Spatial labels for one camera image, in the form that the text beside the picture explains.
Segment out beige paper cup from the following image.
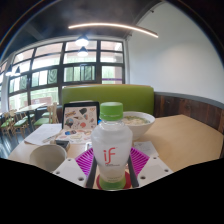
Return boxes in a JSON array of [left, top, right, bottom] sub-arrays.
[[28, 143, 69, 173]]

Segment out clear green-capped drink bottle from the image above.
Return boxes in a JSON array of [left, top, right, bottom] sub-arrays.
[[90, 101, 134, 191]]

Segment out green upholstered bench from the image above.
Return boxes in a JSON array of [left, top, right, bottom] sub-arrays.
[[60, 83, 155, 117]]

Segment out sticker-covered black tablet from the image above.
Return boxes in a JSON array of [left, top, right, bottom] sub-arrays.
[[54, 101, 101, 145]]

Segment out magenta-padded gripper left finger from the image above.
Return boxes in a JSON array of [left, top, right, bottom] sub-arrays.
[[52, 147, 99, 189]]

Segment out white ceramic bowl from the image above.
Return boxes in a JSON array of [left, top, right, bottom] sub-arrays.
[[121, 110, 156, 142]]

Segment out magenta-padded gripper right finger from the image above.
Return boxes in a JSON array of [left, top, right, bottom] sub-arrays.
[[126, 146, 174, 188]]

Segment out white paper sheet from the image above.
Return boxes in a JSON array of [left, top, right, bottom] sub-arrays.
[[23, 123, 63, 146]]

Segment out curved linear ceiling light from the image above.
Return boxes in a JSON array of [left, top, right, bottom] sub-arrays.
[[67, 22, 160, 39]]

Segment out wooden dining table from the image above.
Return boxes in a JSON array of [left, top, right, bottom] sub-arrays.
[[16, 102, 48, 133]]

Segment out wooden chairs with green seats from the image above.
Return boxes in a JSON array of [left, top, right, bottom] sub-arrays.
[[0, 101, 60, 138]]

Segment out dark pendant ceiling lamps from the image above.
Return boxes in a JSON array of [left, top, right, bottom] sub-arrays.
[[4, 34, 91, 77]]

